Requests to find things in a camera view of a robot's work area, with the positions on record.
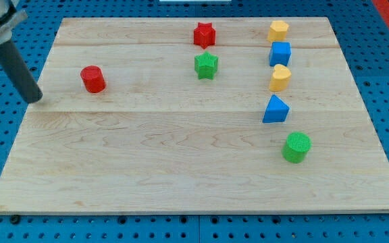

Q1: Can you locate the red star block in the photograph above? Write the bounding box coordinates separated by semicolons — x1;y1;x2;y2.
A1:
193;22;216;49

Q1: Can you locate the green star block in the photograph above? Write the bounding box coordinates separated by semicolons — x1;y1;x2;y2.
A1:
194;51;219;80

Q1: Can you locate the green cylinder block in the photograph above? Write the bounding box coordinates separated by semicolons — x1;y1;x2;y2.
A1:
282;132;312;163

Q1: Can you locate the blue triangle block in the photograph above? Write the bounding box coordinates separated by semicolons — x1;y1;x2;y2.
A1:
262;94;290;123

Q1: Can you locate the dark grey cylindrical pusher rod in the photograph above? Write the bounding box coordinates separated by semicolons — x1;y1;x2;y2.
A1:
0;40;43;103

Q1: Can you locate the red cylinder block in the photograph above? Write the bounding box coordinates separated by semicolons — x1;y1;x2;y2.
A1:
80;65;106;93

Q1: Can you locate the yellow heart block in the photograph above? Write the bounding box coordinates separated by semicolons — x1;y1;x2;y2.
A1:
269;64;292;92

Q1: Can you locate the blue cube block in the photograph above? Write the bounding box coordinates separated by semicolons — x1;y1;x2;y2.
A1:
268;42;292;66

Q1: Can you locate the light wooden board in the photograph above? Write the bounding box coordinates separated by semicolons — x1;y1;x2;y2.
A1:
0;17;389;215

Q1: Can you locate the yellow hexagon block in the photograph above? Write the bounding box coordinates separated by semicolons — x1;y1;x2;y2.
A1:
267;20;289;43

